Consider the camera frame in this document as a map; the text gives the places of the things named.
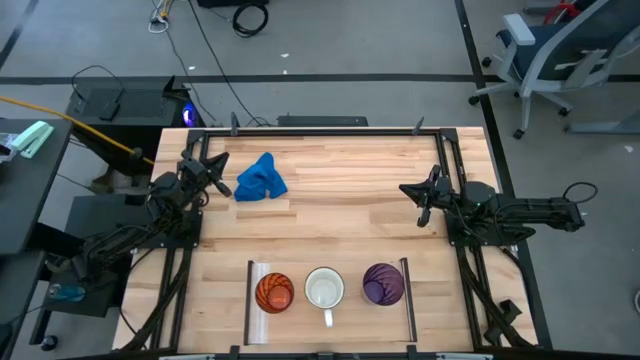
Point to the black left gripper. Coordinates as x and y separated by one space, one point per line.
192 172

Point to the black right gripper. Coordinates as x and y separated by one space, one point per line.
441 196

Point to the purple faceted tumbler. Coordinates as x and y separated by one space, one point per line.
382 284

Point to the orange faceted tumbler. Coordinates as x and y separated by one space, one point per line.
274 292

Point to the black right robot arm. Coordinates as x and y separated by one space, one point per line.
540 212

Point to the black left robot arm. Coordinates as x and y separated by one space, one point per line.
125 240

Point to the blue cloth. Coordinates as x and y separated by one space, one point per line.
257 180

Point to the black computer case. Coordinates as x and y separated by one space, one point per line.
135 105

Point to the black power strip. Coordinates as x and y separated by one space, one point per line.
322 121

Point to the black equipment box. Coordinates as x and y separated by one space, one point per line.
232 2

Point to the mint green stapler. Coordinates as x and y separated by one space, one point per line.
32 139

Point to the grey office chair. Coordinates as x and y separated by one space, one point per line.
540 50

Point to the clear water bottle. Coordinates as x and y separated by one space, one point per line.
65 292

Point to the black desk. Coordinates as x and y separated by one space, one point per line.
25 200

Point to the black aluminium table frame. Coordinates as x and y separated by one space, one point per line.
320 132

